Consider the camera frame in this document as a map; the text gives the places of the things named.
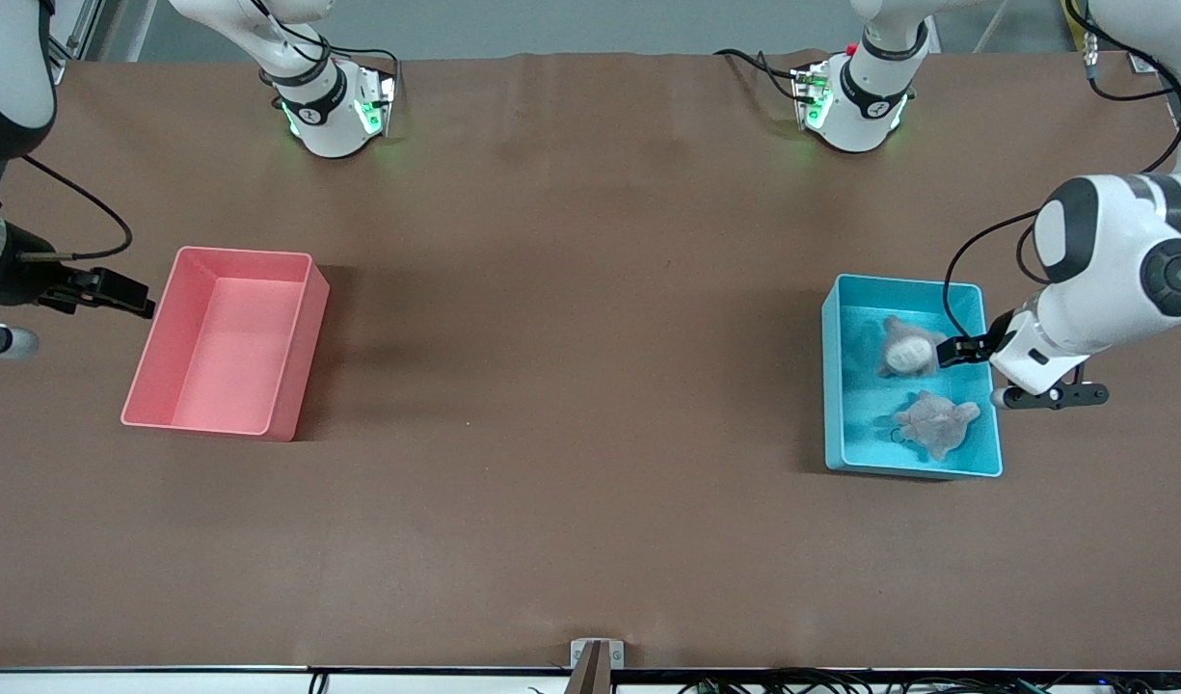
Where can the metal table edge bracket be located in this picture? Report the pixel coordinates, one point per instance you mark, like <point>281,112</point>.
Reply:
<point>580,655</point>

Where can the aluminium frame profile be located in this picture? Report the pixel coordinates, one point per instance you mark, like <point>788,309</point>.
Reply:
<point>1144,64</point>
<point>69,43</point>

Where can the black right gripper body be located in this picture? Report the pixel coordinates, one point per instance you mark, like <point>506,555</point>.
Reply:
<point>23,278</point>

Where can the pink plastic box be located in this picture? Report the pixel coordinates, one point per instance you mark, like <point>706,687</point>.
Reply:
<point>224,366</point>

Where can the blue plastic box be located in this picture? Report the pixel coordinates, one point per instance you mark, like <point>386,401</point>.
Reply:
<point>860,405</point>

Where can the brown table mat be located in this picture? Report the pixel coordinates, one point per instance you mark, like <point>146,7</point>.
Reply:
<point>571,386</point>

